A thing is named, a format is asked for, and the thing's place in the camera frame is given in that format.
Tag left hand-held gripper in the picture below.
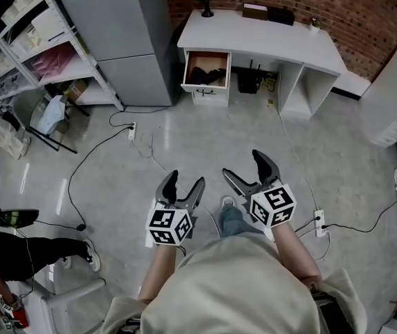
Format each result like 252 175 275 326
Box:
145 169 206 248

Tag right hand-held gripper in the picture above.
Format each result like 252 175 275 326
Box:
222 149 298 229

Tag white wooden drawer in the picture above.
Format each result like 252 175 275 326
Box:
180 50 232 93

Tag person's right forearm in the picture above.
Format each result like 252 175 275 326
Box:
272 221 323 287

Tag person's left forearm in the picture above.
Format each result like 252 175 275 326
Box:
138 244 186 305

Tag white drawer cabinet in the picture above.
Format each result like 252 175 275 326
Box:
359 18 397 149

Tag person's white shoe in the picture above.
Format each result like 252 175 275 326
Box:
220 195 238 211

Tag person's blue jeans leg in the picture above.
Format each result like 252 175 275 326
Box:
218 205 266 240

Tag black router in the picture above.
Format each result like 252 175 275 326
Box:
236 58 261 95

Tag person's beige shirt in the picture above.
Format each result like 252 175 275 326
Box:
99 232 368 334

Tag white desk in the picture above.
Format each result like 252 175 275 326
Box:
177 8 349 120

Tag black folding stand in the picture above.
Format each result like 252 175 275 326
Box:
13 88 92 155

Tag cardboard box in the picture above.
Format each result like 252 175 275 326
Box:
63 79 90 104

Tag light blue cloth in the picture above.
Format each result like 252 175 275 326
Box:
40 95 67 136

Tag white stool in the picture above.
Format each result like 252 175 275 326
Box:
19 277 108 334

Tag black box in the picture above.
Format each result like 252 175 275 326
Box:
266 6 296 26

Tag brown box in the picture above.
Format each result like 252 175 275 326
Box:
241 2 269 22

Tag tall grey cabinet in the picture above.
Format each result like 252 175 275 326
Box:
51 0 182 110

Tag black goggles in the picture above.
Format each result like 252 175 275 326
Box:
0 205 40 230

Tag pink sheets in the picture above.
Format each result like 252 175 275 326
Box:
30 42 83 84

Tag red cup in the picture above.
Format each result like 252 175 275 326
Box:
11 308 29 329

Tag white metal shelf rack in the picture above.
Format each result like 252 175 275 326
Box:
0 0 127 113

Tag white cable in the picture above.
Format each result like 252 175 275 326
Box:
129 132 222 239
277 112 321 212

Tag black cable with adapter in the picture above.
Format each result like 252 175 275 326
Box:
67 109 171 232

